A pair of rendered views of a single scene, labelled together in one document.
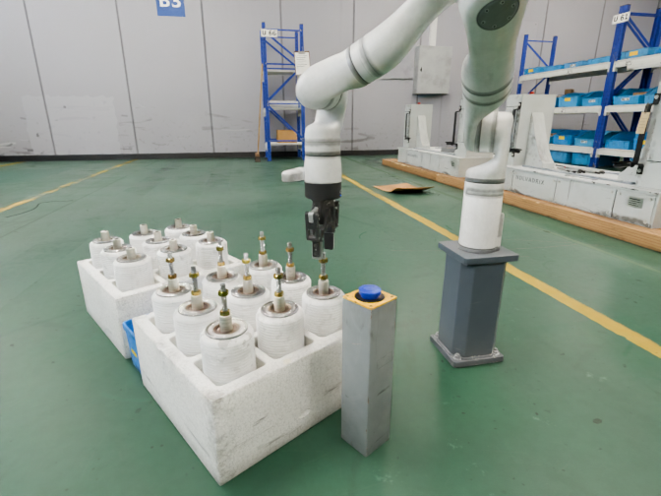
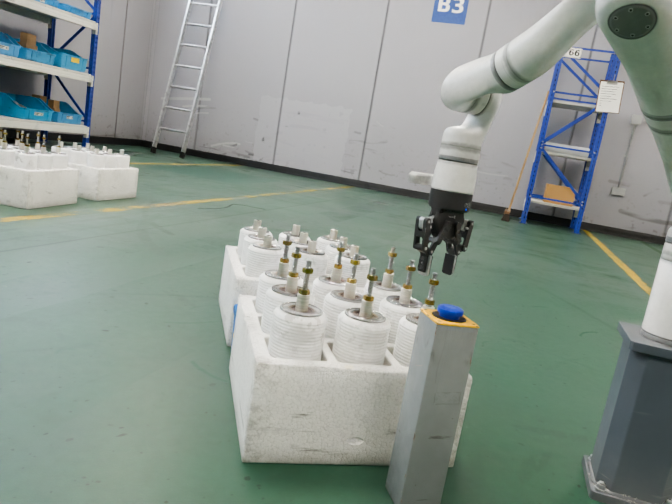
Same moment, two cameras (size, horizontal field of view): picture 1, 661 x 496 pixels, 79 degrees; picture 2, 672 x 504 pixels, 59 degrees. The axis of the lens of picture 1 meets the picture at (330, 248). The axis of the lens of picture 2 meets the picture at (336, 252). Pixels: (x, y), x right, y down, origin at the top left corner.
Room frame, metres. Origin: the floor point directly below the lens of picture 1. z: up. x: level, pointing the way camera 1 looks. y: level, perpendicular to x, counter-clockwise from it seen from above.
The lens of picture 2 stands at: (-0.23, -0.32, 0.55)
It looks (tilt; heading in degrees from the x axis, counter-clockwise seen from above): 11 degrees down; 28
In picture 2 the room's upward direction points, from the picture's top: 10 degrees clockwise
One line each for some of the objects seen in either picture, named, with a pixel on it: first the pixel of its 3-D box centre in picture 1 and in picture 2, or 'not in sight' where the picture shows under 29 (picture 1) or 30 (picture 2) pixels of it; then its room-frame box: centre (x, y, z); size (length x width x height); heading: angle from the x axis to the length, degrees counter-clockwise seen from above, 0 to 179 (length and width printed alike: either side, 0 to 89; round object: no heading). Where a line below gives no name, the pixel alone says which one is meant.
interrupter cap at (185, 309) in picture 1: (198, 307); (290, 291); (0.73, 0.27, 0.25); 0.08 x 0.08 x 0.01
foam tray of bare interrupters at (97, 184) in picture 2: not in sight; (89, 178); (2.17, 2.64, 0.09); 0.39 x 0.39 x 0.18; 15
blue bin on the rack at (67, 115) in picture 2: not in sight; (51, 110); (3.84, 5.37, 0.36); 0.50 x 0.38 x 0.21; 102
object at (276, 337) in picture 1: (281, 348); (356, 363); (0.72, 0.10, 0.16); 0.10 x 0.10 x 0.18
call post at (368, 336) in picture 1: (367, 372); (429, 411); (0.65, -0.07, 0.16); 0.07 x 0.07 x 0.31; 43
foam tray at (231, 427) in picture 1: (252, 354); (335, 372); (0.81, 0.18, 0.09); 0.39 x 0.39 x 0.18; 43
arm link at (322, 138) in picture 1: (325, 113); (470, 118); (0.81, 0.01, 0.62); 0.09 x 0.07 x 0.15; 147
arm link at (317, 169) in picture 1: (314, 164); (447, 172); (0.81, 0.03, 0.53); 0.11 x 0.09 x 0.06; 70
